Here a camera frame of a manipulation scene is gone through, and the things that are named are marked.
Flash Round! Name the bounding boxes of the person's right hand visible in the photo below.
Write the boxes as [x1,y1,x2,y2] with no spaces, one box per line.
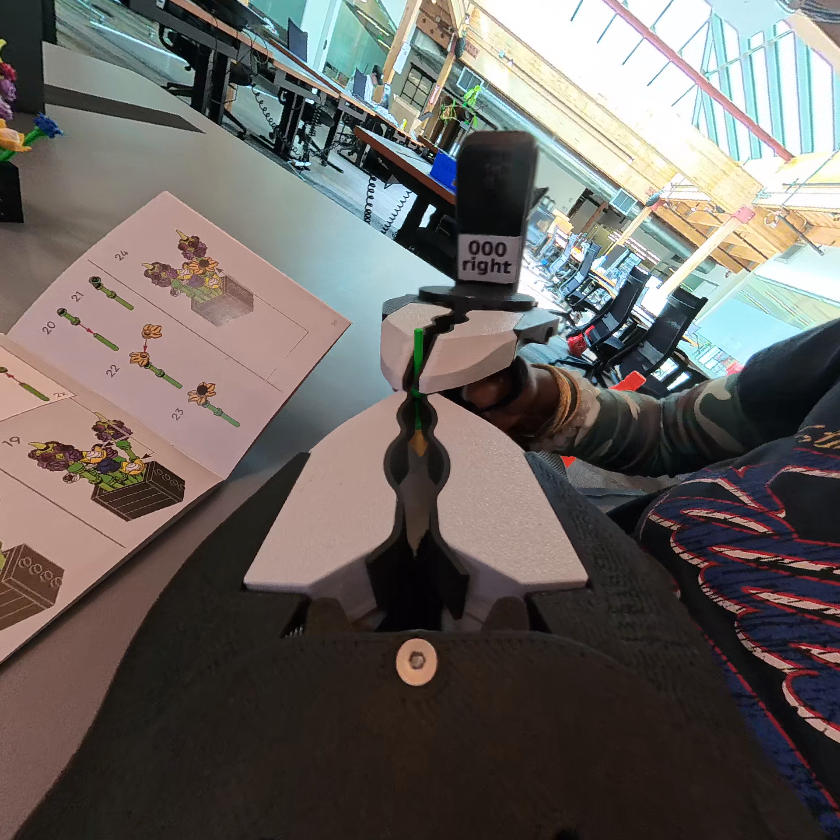
[458,360,540,448]

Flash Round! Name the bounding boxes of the blue bins on far desk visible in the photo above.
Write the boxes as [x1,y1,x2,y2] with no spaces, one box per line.
[428,150,462,193]

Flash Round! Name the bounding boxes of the long wooden desk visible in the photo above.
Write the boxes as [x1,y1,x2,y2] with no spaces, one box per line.
[124,0,463,240]

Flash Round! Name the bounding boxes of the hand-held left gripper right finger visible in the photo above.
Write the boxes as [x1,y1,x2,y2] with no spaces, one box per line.
[420,393,590,628]

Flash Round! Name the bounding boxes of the lego flower model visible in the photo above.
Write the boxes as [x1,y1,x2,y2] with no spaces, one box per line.
[0,37,65,225]

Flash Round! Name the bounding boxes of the person's dark printed sweatshirt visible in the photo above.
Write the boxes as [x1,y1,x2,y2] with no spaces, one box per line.
[636,378,840,840]

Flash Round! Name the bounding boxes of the person's right forearm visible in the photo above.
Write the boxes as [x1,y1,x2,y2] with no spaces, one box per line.
[525,318,840,481]

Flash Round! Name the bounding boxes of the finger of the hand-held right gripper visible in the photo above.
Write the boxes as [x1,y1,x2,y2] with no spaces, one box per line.
[380,305,455,395]
[423,309,527,396]

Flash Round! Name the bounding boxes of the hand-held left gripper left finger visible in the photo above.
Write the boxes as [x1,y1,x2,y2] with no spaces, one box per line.
[246,393,410,628]

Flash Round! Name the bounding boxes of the row of office chairs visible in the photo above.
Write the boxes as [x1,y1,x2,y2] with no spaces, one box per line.
[523,234,711,397]

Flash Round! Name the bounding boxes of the lego instruction booklet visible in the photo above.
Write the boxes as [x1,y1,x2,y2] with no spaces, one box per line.
[0,192,353,665]

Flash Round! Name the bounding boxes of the green lego stem piece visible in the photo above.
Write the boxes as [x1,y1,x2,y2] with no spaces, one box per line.
[410,327,429,437]

